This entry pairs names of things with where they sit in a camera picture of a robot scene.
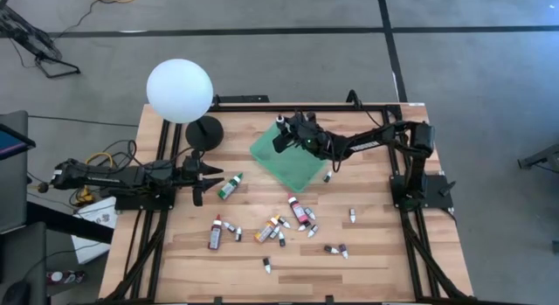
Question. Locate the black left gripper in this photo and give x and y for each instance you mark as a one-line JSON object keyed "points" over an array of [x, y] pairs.
{"points": [[197, 196]]}

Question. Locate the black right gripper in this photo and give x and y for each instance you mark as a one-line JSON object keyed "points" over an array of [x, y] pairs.
{"points": [[280, 144]]}

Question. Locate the large black-capped food coloring bottle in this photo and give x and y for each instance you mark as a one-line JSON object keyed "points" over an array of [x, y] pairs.
{"points": [[280, 121]]}

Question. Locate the large green food coloring bottle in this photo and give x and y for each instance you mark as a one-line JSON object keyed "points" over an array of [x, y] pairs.
{"points": [[229, 188]]}

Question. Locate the large dark red coloring bottle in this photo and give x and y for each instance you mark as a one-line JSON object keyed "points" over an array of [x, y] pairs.
{"points": [[215, 235]]}

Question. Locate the large orange yellow-capped coloring bottle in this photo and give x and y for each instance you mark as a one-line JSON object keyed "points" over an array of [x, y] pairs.
{"points": [[264, 231]]}

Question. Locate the large pink-capped food coloring bottle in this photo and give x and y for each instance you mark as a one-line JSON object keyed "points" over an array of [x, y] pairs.
{"points": [[298, 211]]}

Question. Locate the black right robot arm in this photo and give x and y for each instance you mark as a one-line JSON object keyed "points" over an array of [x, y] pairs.
{"points": [[371, 144]]}

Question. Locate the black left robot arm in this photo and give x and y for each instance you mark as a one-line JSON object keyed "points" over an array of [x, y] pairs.
{"points": [[109, 179]]}

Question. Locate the translucent green plastic tray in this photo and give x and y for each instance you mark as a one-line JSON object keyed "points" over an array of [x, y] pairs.
{"points": [[297, 169]]}

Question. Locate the black power strip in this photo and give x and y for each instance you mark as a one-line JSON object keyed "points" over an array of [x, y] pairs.
{"points": [[240, 99]]}

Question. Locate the small green dye bottle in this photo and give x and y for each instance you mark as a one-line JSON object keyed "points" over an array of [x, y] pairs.
{"points": [[274, 232]]}

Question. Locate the white globe table lamp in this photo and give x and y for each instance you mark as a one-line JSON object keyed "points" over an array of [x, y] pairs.
{"points": [[179, 91]]}

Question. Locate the black table edge clamp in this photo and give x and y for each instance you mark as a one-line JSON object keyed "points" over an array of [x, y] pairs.
{"points": [[217, 300], [329, 299]]}

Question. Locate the small purple dye bottle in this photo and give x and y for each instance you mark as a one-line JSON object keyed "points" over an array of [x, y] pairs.
{"points": [[343, 251]]}

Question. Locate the white printed box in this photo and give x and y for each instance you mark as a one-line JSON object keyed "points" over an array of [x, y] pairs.
{"points": [[87, 250]]}

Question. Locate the black desk foot bar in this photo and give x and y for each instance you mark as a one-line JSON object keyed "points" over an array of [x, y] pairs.
{"points": [[65, 222]]}

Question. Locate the red and white packet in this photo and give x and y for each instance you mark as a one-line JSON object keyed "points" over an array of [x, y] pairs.
{"points": [[65, 277]]}

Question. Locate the grey desk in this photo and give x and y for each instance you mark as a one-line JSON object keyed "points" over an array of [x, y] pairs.
{"points": [[13, 187]]}

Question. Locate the tablet with blue screen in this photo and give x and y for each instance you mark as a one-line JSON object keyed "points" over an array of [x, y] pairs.
{"points": [[8, 143]]}

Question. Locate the black tripod stand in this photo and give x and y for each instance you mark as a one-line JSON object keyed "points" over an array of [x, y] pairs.
{"points": [[30, 38]]}

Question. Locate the black computer mouse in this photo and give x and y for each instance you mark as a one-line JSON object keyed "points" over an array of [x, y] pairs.
{"points": [[15, 294]]}

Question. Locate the black stand foot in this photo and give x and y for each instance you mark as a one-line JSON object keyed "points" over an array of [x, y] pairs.
{"points": [[539, 156]]}

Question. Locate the black aluminium table frame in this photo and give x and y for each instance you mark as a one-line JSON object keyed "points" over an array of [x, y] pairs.
{"points": [[305, 108]]}

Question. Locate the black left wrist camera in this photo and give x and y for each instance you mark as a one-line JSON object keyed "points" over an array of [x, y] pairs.
{"points": [[191, 165]]}

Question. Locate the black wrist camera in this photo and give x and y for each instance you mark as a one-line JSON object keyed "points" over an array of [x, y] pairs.
{"points": [[309, 142], [191, 165]]}

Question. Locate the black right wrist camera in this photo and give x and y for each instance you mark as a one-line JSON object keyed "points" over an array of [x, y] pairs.
{"points": [[309, 142]]}

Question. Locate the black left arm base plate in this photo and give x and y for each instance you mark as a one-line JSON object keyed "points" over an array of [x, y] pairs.
{"points": [[144, 204]]}

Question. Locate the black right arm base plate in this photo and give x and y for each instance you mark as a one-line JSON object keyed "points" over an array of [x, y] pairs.
{"points": [[436, 196]]}

